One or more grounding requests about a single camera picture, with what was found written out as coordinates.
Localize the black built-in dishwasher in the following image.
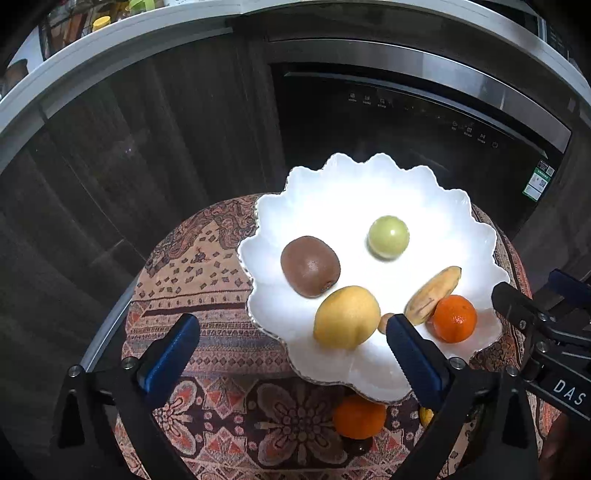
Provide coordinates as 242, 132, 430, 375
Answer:
265, 39, 573, 232

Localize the dark purple plum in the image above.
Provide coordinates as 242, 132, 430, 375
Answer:
344, 436, 374, 457

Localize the white scalloped plate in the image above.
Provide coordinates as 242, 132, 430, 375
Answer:
237, 152, 512, 401

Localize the patterned red brown tablecloth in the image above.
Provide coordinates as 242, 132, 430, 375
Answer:
115, 191, 555, 480

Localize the small yellow banana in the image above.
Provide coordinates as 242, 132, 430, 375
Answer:
405, 266, 462, 326

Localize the silver black microwave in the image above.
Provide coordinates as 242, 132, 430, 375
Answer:
522, 9, 585, 70

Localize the brown kiwi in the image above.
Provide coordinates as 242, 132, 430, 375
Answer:
280, 235, 341, 298

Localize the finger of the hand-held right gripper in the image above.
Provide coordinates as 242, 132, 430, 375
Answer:
540, 270, 591, 324
491, 281, 561, 381

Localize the orange tangerine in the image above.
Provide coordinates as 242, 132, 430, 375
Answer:
431, 294, 478, 343
332, 394, 387, 440

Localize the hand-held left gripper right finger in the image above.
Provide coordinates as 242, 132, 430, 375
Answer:
386, 316, 541, 480

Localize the black wire spice rack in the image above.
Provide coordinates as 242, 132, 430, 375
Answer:
39, 0, 93, 51

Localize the small green apple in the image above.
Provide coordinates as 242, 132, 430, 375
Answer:
368, 215, 410, 259

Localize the yellow lemon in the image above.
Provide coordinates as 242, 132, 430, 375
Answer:
313, 285, 382, 349

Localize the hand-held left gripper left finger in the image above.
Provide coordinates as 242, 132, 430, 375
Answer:
54, 313, 201, 480

